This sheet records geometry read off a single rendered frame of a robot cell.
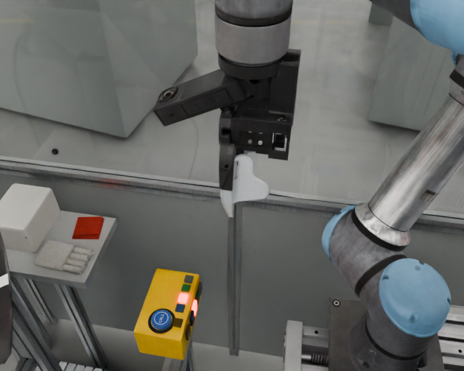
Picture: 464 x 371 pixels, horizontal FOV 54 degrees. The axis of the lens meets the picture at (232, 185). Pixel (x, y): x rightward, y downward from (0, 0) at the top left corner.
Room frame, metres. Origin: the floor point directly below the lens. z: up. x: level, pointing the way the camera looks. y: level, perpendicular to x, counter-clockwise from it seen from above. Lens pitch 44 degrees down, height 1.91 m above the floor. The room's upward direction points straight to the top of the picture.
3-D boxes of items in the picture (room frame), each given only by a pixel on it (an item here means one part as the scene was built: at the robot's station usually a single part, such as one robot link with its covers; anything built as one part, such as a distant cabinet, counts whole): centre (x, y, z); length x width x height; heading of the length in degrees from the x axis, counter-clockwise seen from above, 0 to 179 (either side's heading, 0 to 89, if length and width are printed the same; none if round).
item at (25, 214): (0.89, 0.63, 0.91); 0.17 x 0.16 x 0.11; 170
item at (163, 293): (0.51, 0.13, 1.02); 0.16 x 0.10 x 0.11; 170
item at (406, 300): (0.42, -0.31, 1.20); 0.13 x 0.12 x 0.14; 24
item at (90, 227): (0.89, 0.43, 0.87); 0.08 x 0.08 x 0.02; 0
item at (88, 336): (0.85, 0.56, 0.41); 0.04 x 0.04 x 0.83; 80
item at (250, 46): (0.44, -0.02, 1.70); 0.08 x 0.08 x 0.05
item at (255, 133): (0.43, -0.03, 1.62); 0.09 x 0.08 x 0.12; 80
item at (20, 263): (0.85, 0.56, 0.84); 0.36 x 0.24 x 0.03; 80
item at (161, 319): (0.47, 0.14, 1.08); 0.04 x 0.04 x 0.02
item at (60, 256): (0.78, 0.47, 0.87); 0.15 x 0.09 x 0.02; 77
